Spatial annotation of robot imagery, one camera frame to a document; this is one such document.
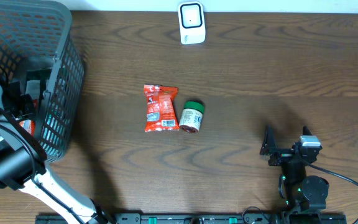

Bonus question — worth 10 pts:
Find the green 3M gloves package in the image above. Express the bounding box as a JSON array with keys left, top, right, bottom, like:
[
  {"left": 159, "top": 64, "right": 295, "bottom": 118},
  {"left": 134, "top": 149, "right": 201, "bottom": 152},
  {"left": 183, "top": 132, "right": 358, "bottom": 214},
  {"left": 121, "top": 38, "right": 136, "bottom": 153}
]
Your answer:
[{"left": 25, "top": 68, "right": 52, "bottom": 100}]

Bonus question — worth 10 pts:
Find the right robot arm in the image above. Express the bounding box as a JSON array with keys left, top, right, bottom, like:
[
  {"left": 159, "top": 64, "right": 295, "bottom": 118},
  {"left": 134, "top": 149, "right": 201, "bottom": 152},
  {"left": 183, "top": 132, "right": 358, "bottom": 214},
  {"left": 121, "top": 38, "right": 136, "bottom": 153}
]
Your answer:
[{"left": 260, "top": 126, "right": 329, "bottom": 224}]

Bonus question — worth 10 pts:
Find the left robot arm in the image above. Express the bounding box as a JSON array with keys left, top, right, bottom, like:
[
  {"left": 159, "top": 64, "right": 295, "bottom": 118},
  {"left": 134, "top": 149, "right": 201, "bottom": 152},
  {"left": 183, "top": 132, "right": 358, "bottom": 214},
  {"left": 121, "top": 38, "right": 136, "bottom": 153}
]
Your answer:
[{"left": 0, "top": 66, "right": 116, "bottom": 223}]

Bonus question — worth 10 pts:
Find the grey plastic mesh basket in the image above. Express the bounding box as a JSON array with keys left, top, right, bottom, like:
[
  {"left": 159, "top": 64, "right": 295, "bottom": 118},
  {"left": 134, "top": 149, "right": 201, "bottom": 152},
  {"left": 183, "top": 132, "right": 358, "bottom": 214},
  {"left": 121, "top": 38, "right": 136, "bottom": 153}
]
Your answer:
[{"left": 0, "top": 1, "right": 85, "bottom": 162}]

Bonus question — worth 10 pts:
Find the white barcode scanner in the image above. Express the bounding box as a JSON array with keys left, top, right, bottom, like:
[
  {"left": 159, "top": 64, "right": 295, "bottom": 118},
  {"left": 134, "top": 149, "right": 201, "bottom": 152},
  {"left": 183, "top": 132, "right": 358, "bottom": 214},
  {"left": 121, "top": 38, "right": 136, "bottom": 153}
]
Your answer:
[{"left": 178, "top": 1, "right": 206, "bottom": 45}]

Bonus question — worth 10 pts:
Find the green lid jar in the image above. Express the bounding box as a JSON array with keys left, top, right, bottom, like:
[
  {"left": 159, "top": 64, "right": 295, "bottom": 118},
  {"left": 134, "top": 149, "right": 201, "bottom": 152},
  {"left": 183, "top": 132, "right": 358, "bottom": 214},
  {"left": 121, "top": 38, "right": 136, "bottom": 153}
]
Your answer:
[{"left": 179, "top": 101, "right": 204, "bottom": 133}]

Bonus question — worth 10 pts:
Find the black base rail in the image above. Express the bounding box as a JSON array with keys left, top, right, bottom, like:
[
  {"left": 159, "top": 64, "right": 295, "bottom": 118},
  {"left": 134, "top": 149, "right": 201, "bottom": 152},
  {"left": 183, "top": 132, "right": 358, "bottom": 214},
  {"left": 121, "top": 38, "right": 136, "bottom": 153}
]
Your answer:
[{"left": 35, "top": 212, "right": 348, "bottom": 224}]

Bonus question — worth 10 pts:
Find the red snack bag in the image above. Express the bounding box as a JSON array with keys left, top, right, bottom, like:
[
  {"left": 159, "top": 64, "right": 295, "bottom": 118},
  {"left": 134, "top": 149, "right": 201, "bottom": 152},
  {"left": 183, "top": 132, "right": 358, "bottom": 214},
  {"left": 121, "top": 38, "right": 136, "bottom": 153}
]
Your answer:
[{"left": 144, "top": 85, "right": 180, "bottom": 133}]

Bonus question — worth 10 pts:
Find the orange Kleenex tissue pack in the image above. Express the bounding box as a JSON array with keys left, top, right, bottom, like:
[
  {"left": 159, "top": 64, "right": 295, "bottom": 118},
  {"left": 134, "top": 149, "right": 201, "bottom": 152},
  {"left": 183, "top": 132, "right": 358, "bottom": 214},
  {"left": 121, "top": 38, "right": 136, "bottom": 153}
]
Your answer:
[{"left": 19, "top": 119, "right": 35, "bottom": 136}]

